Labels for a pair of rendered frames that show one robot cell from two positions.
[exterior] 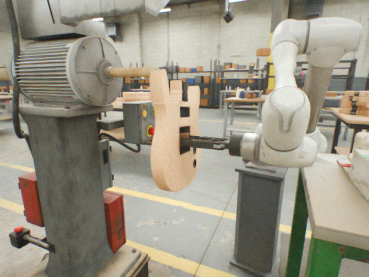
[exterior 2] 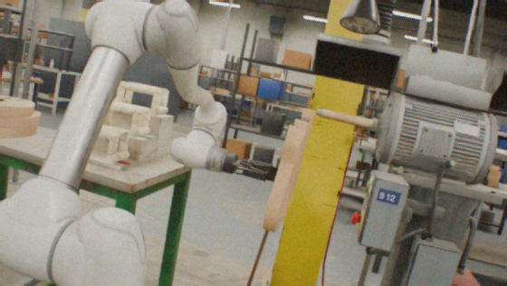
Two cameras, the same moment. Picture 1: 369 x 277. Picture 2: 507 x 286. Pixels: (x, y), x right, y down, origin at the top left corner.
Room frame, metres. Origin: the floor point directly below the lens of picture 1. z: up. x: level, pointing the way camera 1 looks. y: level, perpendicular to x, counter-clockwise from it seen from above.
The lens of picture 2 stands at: (2.25, -0.44, 1.29)
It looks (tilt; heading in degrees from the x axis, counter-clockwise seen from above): 7 degrees down; 168
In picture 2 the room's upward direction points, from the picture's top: 11 degrees clockwise
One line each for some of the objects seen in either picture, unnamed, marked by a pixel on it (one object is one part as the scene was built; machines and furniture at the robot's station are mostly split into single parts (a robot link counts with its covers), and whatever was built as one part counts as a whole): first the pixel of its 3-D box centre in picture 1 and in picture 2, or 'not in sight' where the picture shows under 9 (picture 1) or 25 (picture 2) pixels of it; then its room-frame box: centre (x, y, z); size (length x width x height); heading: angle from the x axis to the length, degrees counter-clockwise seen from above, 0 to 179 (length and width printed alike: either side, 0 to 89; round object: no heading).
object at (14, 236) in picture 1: (32, 243); not in sight; (0.94, 0.73, 0.46); 0.25 x 0.07 x 0.08; 66
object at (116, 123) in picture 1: (118, 123); (401, 207); (1.10, 0.31, 1.02); 0.19 x 0.04 x 0.04; 156
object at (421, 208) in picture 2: (95, 123); (424, 209); (1.07, 0.42, 1.02); 0.13 x 0.04 x 0.04; 66
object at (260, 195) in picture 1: (258, 214); not in sight; (1.35, -0.51, 0.35); 0.28 x 0.28 x 0.70; 59
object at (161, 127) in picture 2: not in sight; (136, 129); (0.38, -0.55, 1.02); 0.27 x 0.15 x 0.17; 70
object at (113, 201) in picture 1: (101, 214); not in sight; (1.14, 0.46, 0.49); 0.25 x 0.12 x 0.37; 66
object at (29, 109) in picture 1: (61, 107); (442, 181); (0.99, 0.53, 1.11); 0.36 x 0.24 x 0.04; 66
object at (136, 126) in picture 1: (127, 126); (400, 221); (1.15, 0.29, 0.99); 0.24 x 0.21 x 0.26; 66
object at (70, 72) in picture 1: (70, 73); (434, 138); (0.97, 0.46, 1.25); 0.41 x 0.27 x 0.26; 66
